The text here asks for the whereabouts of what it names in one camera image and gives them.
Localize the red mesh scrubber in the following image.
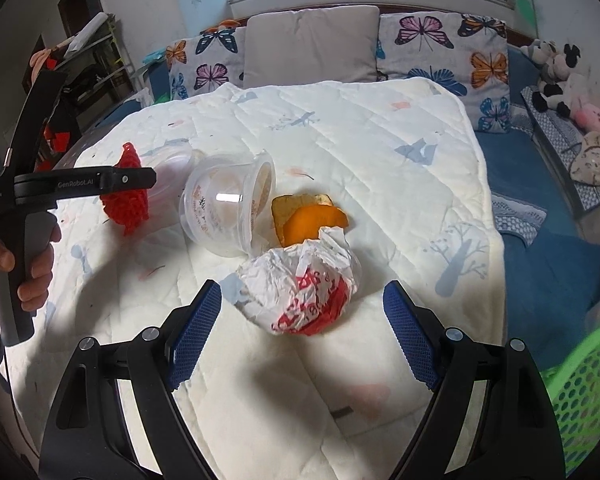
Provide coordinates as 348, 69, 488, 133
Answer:
100, 142, 149, 236

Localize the clear plastic cup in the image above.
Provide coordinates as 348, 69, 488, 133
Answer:
143, 146, 196, 210

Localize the clear round plastic container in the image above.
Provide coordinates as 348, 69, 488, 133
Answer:
178, 151, 275, 257

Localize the person's left hand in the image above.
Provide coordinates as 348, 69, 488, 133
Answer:
0, 222, 61, 327

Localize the green plastic basket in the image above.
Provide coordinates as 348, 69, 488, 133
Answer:
541, 328, 600, 474

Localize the clothes rack with clothes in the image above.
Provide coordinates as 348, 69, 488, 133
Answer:
22, 12, 133, 170

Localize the blue patterned mat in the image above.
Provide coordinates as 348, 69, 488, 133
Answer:
492, 193, 547, 247

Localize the left butterfly pillow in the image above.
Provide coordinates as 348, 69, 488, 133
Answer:
164, 27, 246, 100

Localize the butterfly pillow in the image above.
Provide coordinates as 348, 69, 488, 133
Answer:
376, 11, 510, 133
164, 27, 246, 100

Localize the orange peel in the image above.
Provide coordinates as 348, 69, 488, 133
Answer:
271, 194, 349, 247

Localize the white quilted blanket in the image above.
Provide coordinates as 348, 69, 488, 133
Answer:
7, 78, 505, 479

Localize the pink plush toy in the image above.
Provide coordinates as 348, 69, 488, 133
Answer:
573, 103, 600, 133

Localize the grey cushion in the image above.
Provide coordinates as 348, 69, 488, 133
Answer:
244, 6, 380, 88

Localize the cow plush toy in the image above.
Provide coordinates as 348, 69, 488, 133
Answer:
519, 39, 586, 119

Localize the right butterfly pillow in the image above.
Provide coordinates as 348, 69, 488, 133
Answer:
376, 11, 510, 133

